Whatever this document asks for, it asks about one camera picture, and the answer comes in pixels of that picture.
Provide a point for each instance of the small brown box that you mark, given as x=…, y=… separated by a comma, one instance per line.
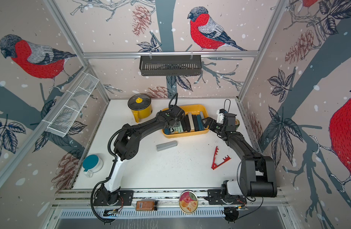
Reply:
x=146, y=205

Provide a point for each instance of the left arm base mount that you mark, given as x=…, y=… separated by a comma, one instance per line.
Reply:
x=101, y=196

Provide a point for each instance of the mint green pliers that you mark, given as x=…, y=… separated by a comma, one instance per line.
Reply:
x=178, y=127

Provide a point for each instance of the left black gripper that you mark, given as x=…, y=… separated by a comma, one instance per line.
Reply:
x=178, y=123

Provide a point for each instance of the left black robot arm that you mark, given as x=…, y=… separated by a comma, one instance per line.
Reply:
x=123, y=145

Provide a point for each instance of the white mesh wall basket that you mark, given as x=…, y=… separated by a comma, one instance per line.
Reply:
x=69, y=111

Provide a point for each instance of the black pliers pair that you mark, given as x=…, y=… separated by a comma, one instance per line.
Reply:
x=187, y=123

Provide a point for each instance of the red plastic tool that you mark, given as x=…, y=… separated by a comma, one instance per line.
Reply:
x=219, y=160

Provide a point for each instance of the yellow plastic storage box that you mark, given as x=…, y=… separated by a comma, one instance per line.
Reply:
x=192, y=109

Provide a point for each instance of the dark teal pliers bottom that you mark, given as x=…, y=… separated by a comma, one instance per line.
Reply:
x=169, y=131

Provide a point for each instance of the beige pruning pliers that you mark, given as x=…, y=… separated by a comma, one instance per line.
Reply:
x=190, y=121

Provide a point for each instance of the dark teal pliers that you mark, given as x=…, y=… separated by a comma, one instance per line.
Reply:
x=169, y=131
x=200, y=124

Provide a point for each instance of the teal lidded clear jug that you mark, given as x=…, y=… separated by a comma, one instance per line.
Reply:
x=92, y=164

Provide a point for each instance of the yellow pot with dark lid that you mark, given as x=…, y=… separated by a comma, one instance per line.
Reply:
x=140, y=106

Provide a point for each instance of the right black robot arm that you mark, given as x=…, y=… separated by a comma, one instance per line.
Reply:
x=256, y=175

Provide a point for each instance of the round pink tin lid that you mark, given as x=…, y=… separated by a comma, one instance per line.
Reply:
x=188, y=202

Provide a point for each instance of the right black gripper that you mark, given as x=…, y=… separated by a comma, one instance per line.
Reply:
x=213, y=123

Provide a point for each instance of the black hanging wire basket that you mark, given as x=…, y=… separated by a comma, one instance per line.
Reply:
x=170, y=65

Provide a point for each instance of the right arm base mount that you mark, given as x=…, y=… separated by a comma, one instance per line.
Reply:
x=221, y=197

